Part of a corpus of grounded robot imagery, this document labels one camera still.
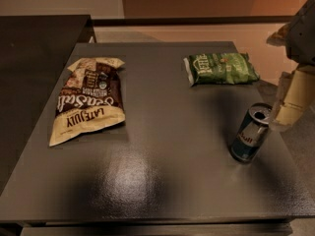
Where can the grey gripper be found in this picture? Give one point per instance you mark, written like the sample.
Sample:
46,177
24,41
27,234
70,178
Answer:
302,36

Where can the brown Late July chip bag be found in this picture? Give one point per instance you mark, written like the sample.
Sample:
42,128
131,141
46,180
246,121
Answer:
90,100

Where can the green jalapeno chip bag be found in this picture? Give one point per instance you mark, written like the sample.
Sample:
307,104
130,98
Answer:
220,68

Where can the Red Bull can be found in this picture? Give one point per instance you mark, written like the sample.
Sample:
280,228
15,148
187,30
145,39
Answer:
253,131

